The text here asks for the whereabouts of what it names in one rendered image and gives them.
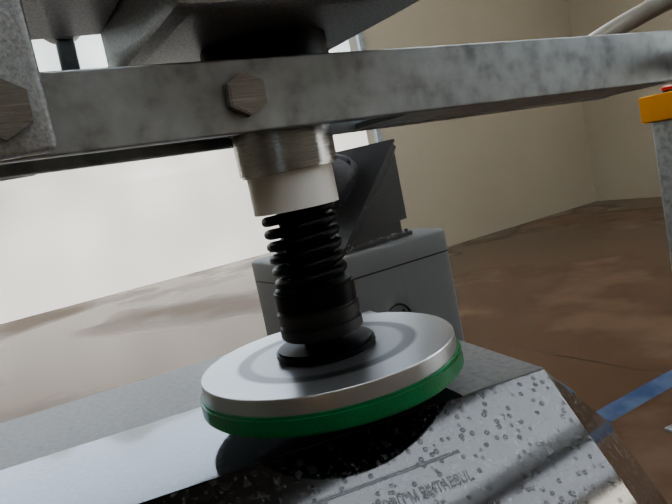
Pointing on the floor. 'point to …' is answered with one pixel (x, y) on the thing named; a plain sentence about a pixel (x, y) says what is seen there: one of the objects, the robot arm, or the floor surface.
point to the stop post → (661, 106)
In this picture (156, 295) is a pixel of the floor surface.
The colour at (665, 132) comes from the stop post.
